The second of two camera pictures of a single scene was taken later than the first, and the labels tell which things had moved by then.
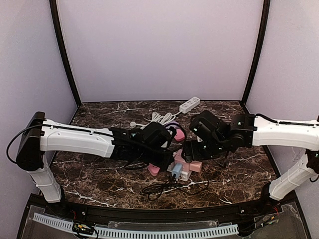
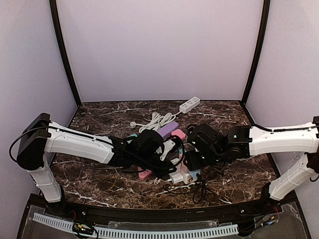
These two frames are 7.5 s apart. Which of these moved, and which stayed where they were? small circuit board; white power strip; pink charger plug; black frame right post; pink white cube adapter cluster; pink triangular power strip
Moved: pink white cube adapter cluster; pink triangular power strip
Stayed: black frame right post; small circuit board; white power strip; pink charger plug
